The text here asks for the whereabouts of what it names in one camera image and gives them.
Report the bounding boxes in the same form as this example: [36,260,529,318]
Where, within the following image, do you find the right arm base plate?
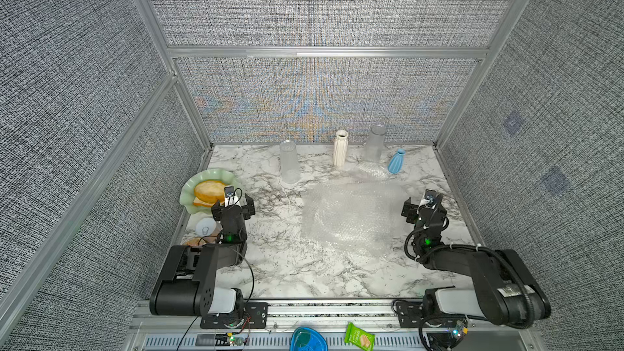
[391,298,467,329]

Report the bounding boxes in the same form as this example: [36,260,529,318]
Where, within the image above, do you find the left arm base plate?
[200,302,269,332]

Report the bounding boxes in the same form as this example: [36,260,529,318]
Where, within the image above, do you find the white round lid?
[195,217,217,237]

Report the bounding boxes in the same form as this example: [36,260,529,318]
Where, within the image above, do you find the blue plastic container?
[289,327,328,351]

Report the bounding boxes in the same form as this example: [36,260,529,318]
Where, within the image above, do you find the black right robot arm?
[396,190,552,329]

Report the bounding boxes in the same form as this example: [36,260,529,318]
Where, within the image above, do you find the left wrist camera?
[224,185,243,207]

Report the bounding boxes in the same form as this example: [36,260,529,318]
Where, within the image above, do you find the white ribbed ceramic vase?
[333,129,349,169]

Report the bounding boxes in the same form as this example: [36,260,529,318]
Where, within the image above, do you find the aluminium front rail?
[127,298,542,351]

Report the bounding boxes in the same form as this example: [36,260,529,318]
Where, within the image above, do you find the round food cup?
[184,237,207,247]

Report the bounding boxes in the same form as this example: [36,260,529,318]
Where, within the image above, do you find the bread roll sandwich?
[193,180,226,208]

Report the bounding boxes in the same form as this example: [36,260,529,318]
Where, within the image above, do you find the green scalloped glass plate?
[180,168,245,215]

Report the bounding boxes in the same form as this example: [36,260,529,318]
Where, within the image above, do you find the clear glass vase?
[362,124,388,163]
[279,141,301,185]

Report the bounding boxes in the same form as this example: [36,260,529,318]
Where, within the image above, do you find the green snack packet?
[344,323,375,351]

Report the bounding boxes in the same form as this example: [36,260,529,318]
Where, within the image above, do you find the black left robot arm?
[149,194,255,329]

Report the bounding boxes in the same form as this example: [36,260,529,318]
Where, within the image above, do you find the blue ribbed glass vase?
[388,149,406,174]

